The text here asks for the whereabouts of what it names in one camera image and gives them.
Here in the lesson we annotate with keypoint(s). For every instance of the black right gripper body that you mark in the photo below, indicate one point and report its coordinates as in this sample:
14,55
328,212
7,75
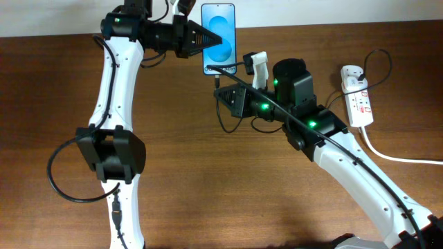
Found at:
248,108

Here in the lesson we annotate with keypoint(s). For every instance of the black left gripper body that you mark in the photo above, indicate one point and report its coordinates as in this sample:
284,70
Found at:
180,35

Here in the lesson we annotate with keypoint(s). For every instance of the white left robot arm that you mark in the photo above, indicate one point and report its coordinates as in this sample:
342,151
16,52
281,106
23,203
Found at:
131,40

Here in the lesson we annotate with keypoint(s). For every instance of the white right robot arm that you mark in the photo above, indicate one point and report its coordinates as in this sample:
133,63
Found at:
326,141

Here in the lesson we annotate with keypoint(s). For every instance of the white charger plug adapter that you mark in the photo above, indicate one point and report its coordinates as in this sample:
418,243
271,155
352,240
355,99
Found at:
352,84

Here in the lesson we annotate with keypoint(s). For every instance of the white power strip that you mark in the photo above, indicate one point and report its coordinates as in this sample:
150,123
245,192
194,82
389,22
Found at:
357,103

